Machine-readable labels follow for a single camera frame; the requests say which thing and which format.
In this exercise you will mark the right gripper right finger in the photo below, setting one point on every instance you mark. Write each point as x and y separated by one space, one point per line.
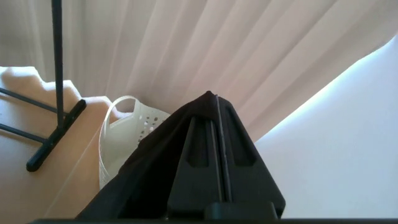
255 189

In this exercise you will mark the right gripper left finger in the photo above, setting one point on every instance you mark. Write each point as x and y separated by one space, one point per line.
192 189

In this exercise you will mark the beige curtain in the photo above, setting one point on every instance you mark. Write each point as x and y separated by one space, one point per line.
202 40

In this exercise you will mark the white laundry basket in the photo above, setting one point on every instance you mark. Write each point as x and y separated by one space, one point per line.
121 140

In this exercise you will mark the black garment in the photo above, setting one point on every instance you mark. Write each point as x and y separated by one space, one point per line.
149 174

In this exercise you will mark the black clothes rack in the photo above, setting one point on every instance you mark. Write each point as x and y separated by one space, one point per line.
57 62

